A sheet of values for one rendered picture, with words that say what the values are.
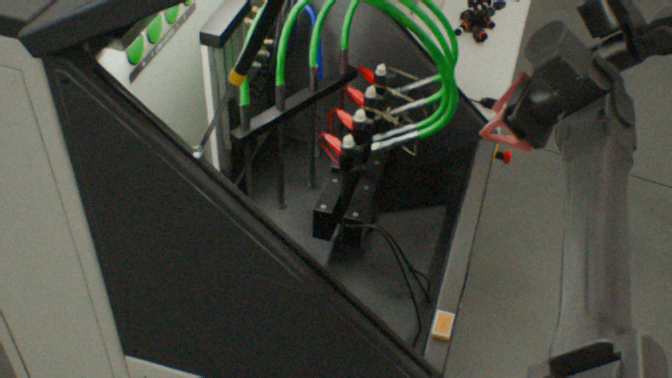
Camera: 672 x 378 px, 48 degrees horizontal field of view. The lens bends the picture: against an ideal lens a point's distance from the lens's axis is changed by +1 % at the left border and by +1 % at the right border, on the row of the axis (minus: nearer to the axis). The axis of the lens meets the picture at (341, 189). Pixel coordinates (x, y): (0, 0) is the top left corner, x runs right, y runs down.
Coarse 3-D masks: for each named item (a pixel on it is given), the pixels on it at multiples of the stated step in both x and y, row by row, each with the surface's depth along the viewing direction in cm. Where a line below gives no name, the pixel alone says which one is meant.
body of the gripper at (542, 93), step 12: (528, 84) 100; (540, 84) 99; (528, 96) 99; (540, 96) 97; (516, 108) 98; (528, 108) 99; (540, 108) 97; (552, 108) 96; (516, 120) 97; (528, 120) 99; (540, 120) 99; (552, 120) 98; (528, 132) 98; (540, 132) 99; (540, 144) 99
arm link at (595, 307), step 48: (576, 144) 84; (624, 144) 83; (576, 192) 78; (624, 192) 80; (576, 240) 73; (624, 240) 74; (576, 288) 68; (624, 288) 69; (576, 336) 64; (624, 336) 61
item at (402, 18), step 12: (372, 0) 115; (396, 12) 116; (252, 24) 125; (408, 24) 116; (420, 36) 117; (432, 48) 118; (444, 60) 119; (444, 72) 120; (456, 84) 121; (456, 96) 122; (444, 120) 126; (420, 132) 130; (432, 132) 128
